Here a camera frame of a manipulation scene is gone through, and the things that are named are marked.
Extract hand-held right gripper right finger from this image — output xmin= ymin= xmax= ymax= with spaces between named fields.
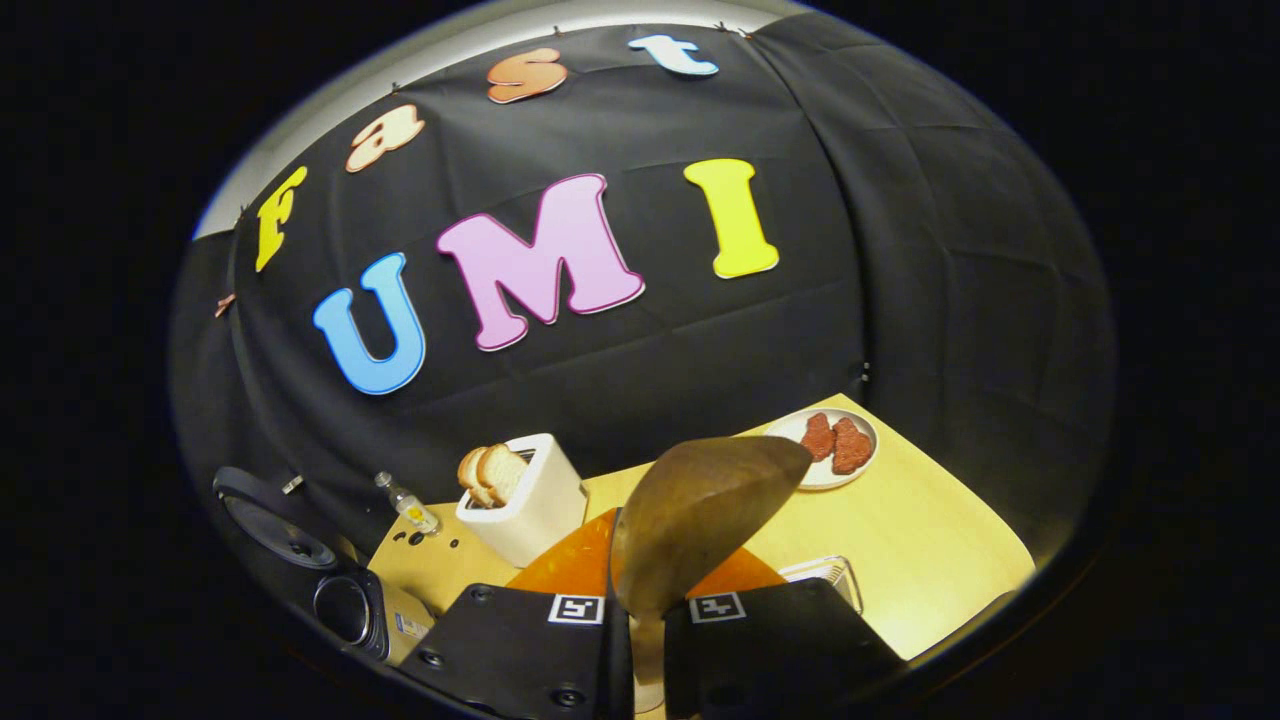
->
xmin=662 ymin=545 xmax=906 ymax=716

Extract dark lidded rice cooker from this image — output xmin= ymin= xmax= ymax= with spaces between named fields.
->
xmin=212 ymin=466 xmax=436 ymax=666

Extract toasted bread slice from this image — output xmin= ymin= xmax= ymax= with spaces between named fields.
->
xmin=477 ymin=443 xmax=529 ymax=506
xmin=457 ymin=447 xmax=496 ymax=508

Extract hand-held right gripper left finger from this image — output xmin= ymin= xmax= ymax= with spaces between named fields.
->
xmin=400 ymin=508 xmax=633 ymax=720

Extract white toaster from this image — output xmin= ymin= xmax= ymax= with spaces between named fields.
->
xmin=455 ymin=433 xmax=589 ymax=569

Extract clear chopstick holder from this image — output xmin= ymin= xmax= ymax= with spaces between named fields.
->
xmin=778 ymin=556 xmax=864 ymax=615

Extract wooden spoon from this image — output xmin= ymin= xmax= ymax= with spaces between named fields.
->
xmin=610 ymin=435 xmax=813 ymax=713

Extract small glass bottle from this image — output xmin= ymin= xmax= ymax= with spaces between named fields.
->
xmin=374 ymin=471 xmax=442 ymax=536

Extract white round plate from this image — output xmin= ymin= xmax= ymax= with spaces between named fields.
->
xmin=763 ymin=407 xmax=880 ymax=491

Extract red meat piece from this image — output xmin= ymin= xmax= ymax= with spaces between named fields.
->
xmin=832 ymin=417 xmax=874 ymax=475
xmin=800 ymin=412 xmax=837 ymax=463

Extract black backdrop cloth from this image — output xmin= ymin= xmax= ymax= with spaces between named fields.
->
xmin=170 ymin=10 xmax=1116 ymax=641

